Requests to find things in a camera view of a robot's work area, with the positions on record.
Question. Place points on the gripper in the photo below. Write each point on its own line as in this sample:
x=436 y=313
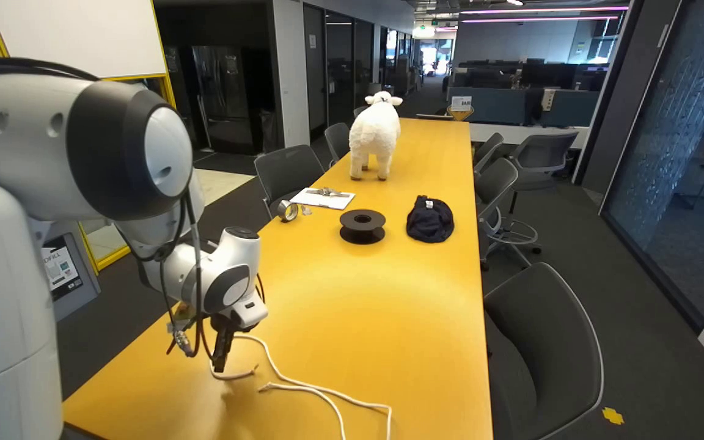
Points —
x=223 y=327

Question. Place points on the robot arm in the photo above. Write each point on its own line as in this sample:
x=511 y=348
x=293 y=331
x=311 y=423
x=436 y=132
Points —
x=34 y=140

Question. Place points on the roll of silver tape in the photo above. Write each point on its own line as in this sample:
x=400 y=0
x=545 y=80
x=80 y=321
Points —
x=287 y=211

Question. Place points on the white paper sheet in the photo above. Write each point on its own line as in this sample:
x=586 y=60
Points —
x=321 y=200

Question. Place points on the grey office chair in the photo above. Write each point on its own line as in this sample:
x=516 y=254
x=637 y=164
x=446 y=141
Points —
x=487 y=150
x=288 y=171
x=544 y=153
x=338 y=140
x=495 y=183
x=359 y=110
x=541 y=354

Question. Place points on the grey kiosk with screen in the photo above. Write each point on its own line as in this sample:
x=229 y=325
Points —
x=65 y=269

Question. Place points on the black empty spool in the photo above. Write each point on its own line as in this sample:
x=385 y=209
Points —
x=362 y=229

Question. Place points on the bunch of keys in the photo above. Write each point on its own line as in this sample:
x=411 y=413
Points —
x=327 y=192

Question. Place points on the black refrigerator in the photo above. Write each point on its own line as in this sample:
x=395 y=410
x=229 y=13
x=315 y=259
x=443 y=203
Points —
x=223 y=98

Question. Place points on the dark navy cap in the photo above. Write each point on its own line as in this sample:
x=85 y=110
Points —
x=430 y=221

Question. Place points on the white plush sheep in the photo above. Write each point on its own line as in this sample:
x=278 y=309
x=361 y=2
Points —
x=375 y=131

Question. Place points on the yellow table sign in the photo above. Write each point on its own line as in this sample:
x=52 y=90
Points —
x=461 y=109

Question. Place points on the row of office desks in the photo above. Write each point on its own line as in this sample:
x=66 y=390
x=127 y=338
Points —
x=511 y=98

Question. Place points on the whiteboard with yellow frame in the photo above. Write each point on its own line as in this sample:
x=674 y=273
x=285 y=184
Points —
x=77 y=36

